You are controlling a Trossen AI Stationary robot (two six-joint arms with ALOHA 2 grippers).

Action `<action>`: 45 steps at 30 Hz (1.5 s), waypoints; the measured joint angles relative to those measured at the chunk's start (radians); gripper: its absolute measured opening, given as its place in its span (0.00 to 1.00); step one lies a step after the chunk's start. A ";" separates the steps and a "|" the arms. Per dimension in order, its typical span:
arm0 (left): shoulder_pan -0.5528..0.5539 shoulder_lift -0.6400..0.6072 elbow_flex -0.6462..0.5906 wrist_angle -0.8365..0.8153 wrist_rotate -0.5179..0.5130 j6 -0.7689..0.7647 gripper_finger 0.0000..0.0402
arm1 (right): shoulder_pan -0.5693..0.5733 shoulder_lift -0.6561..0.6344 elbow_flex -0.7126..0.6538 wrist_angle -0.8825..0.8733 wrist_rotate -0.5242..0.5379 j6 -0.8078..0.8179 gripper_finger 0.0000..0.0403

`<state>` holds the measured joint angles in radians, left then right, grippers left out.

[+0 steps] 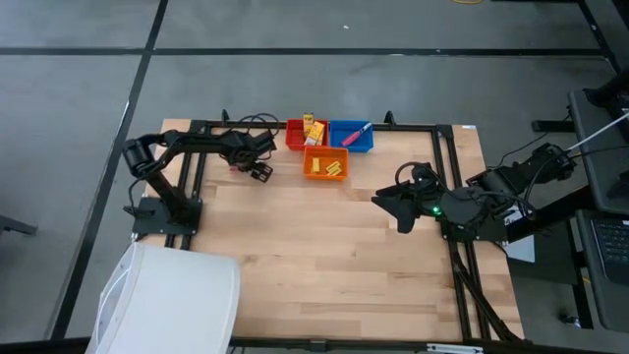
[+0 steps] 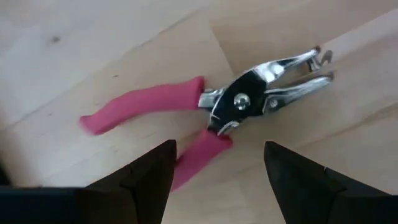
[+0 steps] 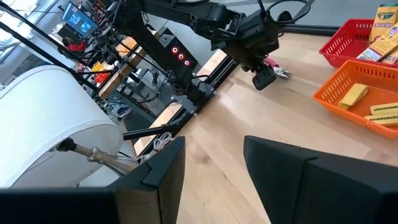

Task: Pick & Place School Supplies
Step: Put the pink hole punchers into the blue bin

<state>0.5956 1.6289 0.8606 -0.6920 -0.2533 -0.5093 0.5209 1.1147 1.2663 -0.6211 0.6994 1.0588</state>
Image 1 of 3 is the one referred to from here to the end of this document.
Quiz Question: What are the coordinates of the dark grey laptop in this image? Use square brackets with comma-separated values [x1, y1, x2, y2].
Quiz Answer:
[575, 208, 629, 331]

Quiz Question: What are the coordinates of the grey chair leg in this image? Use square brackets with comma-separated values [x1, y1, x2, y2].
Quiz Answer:
[0, 214, 38, 237]

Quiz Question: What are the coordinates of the orange plastic bin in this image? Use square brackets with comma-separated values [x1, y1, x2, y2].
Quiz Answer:
[302, 145, 351, 182]

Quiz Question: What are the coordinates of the dark grey side table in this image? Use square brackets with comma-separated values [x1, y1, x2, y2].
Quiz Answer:
[568, 88, 629, 215]

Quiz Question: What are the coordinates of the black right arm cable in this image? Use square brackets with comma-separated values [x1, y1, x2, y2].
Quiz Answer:
[394, 161, 444, 199]

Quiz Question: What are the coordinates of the black monitor stand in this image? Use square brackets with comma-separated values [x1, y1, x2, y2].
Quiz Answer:
[583, 67, 629, 114]

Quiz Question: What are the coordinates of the white cable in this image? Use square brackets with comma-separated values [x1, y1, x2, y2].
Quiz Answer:
[564, 112, 629, 152]

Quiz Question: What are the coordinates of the white plastic storage container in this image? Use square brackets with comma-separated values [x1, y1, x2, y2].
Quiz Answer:
[86, 242, 242, 354]

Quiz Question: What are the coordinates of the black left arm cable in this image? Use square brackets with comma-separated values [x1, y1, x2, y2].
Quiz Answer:
[230, 112, 282, 148]

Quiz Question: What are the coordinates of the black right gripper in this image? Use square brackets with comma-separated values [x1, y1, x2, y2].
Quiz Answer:
[372, 164, 443, 234]

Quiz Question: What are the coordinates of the black diagonal desk strut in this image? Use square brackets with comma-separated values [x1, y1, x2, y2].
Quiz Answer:
[505, 186, 594, 243]

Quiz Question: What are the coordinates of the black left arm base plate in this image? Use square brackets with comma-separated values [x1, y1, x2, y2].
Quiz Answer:
[131, 196, 203, 237]

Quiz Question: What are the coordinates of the white label strip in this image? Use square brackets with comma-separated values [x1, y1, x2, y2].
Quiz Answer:
[426, 343, 486, 354]

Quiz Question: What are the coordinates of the black aluminium table frame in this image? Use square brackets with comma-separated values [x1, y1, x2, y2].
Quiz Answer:
[164, 119, 523, 343]

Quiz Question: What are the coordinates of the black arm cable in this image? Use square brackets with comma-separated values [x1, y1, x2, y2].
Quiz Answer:
[230, 112, 282, 148]
[394, 161, 444, 199]

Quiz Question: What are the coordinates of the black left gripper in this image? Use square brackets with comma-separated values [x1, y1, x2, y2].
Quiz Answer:
[226, 130, 277, 184]

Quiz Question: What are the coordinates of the blue plastic bin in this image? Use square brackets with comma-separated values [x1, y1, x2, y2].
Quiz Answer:
[327, 120, 374, 153]

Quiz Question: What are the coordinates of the black floor foot bar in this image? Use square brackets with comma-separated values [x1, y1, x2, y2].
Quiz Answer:
[532, 119, 576, 134]

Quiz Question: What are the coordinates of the red plastic bin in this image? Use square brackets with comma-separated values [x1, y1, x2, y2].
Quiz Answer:
[285, 118, 330, 151]

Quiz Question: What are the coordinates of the white paper sheet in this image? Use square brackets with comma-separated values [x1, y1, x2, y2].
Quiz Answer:
[503, 206, 537, 265]

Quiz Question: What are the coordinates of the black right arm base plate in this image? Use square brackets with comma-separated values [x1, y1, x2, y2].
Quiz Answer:
[444, 215, 508, 243]

